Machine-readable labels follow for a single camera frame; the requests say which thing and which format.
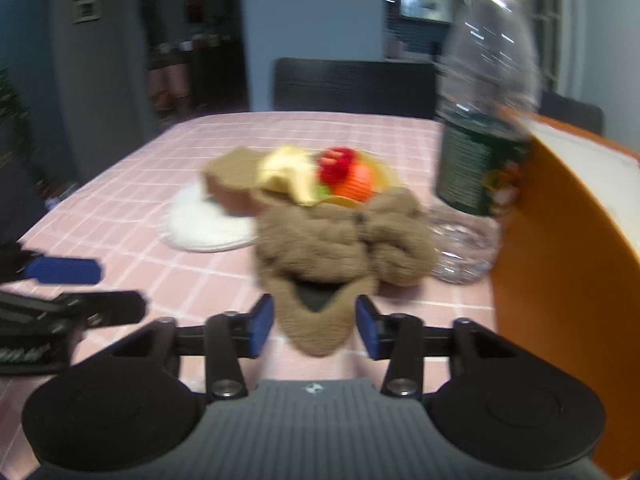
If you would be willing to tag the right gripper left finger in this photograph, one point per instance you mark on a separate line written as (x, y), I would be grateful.
(230, 337)

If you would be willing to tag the orange white storage box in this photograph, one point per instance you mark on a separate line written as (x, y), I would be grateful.
(566, 282)

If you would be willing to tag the small framed picture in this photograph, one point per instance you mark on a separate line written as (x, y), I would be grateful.
(86, 11)

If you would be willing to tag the white glass panel door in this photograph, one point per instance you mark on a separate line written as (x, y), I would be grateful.
(559, 30)

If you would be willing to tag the red orange crochet flower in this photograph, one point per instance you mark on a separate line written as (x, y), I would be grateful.
(342, 173)

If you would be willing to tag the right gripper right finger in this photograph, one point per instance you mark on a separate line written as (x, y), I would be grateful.
(395, 338)

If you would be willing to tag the brown fuzzy sock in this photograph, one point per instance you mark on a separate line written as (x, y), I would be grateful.
(316, 261)

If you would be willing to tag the white round cloth pad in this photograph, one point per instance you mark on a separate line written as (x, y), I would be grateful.
(194, 222)

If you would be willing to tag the black chair left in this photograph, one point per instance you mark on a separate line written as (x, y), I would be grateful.
(355, 87)

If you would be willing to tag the black chair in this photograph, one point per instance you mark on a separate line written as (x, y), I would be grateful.
(578, 114)
(355, 87)

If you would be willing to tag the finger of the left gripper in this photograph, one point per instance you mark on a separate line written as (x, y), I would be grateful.
(72, 309)
(63, 271)

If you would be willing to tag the clear plastic water bottle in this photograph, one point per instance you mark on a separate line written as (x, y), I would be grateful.
(489, 87)

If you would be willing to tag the black chair right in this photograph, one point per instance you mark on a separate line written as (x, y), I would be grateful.
(578, 114)

